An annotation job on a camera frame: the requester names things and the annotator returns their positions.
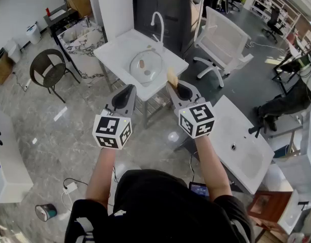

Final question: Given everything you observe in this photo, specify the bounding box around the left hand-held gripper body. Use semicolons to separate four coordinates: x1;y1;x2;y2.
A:
92;108;133;150

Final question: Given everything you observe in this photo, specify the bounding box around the large black machine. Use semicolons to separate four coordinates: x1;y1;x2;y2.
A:
132;0;207;59

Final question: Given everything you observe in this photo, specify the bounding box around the white cabinet washbasin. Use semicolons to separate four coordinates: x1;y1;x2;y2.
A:
271;111;311;195

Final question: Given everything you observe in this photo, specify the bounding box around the small monitor screen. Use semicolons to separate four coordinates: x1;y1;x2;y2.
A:
188;182;211;198

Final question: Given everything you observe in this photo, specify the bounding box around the white mesh office chair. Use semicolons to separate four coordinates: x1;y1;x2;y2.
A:
192;6;254;88

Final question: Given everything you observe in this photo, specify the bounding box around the wooden cabinet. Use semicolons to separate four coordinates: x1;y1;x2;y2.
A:
247;190;294;234

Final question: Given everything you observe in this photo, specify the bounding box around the dark wire waste basket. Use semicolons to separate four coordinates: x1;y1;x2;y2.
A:
34;203;58;223

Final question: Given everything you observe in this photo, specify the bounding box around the dark wicker chair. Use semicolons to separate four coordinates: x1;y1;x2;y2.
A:
29;49;82;104

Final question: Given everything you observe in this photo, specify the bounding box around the person's left forearm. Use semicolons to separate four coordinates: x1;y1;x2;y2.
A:
85;147;116;209

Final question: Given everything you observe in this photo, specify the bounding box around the person's right forearm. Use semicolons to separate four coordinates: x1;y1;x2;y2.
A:
195;135;234;201

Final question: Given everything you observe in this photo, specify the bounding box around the white storage box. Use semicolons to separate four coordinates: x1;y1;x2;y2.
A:
3;39;22;63

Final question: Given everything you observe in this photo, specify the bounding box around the white shoulder strap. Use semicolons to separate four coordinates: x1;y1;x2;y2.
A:
230;219;248;243
74;216;96;243

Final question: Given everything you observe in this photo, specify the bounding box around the white power adapter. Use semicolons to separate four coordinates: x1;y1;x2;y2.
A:
62;182;79;195

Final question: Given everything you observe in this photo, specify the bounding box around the black faucet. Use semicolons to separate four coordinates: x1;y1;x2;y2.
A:
248;125;263;139

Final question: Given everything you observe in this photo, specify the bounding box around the white curved faucet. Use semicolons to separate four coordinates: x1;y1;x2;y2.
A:
150;11;167;53

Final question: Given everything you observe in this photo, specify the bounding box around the small white washbasin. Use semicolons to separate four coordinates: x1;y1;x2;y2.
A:
277;189;311;235

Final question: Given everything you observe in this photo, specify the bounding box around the small cardboard box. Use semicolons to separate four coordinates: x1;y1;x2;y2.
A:
0;52;15;85

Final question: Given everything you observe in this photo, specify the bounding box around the white sink with drainboard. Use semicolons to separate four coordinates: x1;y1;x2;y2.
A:
93;29;189;102

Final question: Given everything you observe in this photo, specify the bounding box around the large cardboard box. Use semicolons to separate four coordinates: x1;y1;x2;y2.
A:
65;0;92;18

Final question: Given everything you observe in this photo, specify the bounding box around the white trash bin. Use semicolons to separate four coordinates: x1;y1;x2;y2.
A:
25;23;43;45

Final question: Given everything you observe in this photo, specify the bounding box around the glass lid with wooden handle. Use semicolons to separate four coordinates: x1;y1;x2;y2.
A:
129;50;163;84

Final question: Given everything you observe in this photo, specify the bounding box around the long white counter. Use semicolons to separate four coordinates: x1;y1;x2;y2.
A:
0;105;34;204

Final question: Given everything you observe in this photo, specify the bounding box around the dark table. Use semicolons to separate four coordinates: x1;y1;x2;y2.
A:
43;5;79;36

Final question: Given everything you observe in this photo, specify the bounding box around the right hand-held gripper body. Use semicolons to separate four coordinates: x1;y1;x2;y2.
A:
178;95;216;139

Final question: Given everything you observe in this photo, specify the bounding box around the marble pattern counter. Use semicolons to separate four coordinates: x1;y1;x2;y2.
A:
57;25;108;87

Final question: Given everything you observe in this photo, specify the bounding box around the beige sponge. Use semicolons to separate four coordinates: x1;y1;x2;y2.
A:
166;68;179;89

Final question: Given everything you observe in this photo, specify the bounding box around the metal sink stand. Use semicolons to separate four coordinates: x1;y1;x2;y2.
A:
98;59;178;130

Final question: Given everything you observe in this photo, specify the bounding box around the white rectangular washbasin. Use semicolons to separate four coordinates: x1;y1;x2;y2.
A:
208;95;276;195

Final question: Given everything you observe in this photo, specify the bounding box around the person's black shirt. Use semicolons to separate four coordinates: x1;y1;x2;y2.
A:
64;169;255;243

